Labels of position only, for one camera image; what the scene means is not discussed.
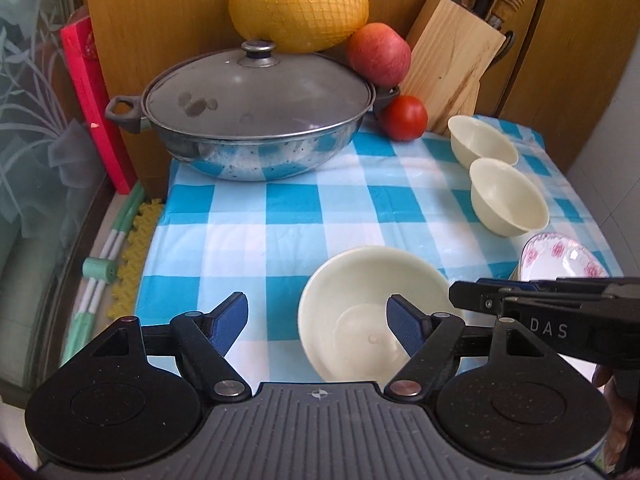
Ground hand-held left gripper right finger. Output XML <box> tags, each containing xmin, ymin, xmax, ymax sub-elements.
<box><xmin>382</xmin><ymin>294</ymin><xmax>548</xmax><ymax>400</ymax></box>

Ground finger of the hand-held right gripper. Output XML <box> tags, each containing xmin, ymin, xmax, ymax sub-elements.
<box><xmin>475</xmin><ymin>276</ymin><xmax>640</xmax><ymax>295</ymax></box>
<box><xmin>448</xmin><ymin>281</ymin><xmax>616</xmax><ymax>313</ymax></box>

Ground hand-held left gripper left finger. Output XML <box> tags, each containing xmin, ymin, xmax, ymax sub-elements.
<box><xmin>92</xmin><ymin>291</ymin><xmax>252</xmax><ymax>403</ymax></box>

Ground large pink flower rim plate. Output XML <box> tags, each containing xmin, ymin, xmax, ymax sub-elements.
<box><xmin>517</xmin><ymin>232</ymin><xmax>611</xmax><ymax>282</ymax></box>

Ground cream bowl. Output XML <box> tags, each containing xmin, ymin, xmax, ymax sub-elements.
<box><xmin>298</xmin><ymin>246</ymin><xmax>463</xmax><ymax>383</ymax></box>
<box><xmin>447</xmin><ymin>115</ymin><xmax>519</xmax><ymax>168</ymax></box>
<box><xmin>469</xmin><ymin>157</ymin><xmax>550</xmax><ymax>237</ymax></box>

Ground person's right hand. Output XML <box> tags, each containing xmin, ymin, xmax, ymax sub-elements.
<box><xmin>591</xmin><ymin>364</ymin><xmax>636</xmax><ymax>473</ymax></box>

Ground blue white checkered tablecloth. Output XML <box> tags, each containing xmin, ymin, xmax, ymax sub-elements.
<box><xmin>135</xmin><ymin>112</ymin><xmax>626</xmax><ymax>381</ymax></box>

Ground yellow foam mat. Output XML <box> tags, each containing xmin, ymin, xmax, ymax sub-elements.
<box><xmin>107</xmin><ymin>200</ymin><xmax>166</xmax><ymax>318</ymax></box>

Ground green roller clip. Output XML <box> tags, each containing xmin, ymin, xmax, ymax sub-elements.
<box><xmin>82</xmin><ymin>256</ymin><xmax>118</xmax><ymax>282</ymax></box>

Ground green white stick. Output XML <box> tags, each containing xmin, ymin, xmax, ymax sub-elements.
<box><xmin>60</xmin><ymin>180</ymin><xmax>141</xmax><ymax>366</ymax></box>
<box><xmin>75</xmin><ymin>187</ymin><xmax>147</xmax><ymax>356</ymax></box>

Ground red tomato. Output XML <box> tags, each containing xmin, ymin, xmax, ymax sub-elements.
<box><xmin>381</xmin><ymin>95</ymin><xmax>429</xmax><ymax>142</ymax></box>

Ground glass pot lid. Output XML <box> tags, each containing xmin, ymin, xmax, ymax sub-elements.
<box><xmin>141</xmin><ymin>39</ymin><xmax>376</xmax><ymax>138</ymax></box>

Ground wooden knife block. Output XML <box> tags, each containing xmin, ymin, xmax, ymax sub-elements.
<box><xmin>400</xmin><ymin>0</ymin><xmax>506</xmax><ymax>136</ymax></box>

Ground black scissors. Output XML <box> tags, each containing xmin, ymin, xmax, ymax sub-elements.
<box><xmin>492</xmin><ymin>30</ymin><xmax>516</xmax><ymax>68</ymax></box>

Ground red cutting board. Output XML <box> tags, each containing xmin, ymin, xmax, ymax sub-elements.
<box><xmin>60</xmin><ymin>15</ymin><xmax>138</xmax><ymax>196</ymax></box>

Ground etched glass door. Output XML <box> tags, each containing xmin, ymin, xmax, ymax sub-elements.
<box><xmin>0</xmin><ymin>0</ymin><xmax>116</xmax><ymax>396</ymax></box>

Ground red apple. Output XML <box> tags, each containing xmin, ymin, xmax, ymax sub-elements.
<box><xmin>347</xmin><ymin>22</ymin><xmax>412</xmax><ymax>87</ymax></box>

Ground wooden cabinet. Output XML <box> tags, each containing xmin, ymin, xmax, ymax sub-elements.
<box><xmin>80</xmin><ymin>0</ymin><xmax>640</xmax><ymax>196</ymax></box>

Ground yellow pomelo in net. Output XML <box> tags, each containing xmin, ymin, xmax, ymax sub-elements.
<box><xmin>229</xmin><ymin>0</ymin><xmax>370</xmax><ymax>54</ymax></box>

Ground steel pot with black handles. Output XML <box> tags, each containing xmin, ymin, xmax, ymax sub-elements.
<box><xmin>105</xmin><ymin>85</ymin><xmax>401</xmax><ymax>182</ymax></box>

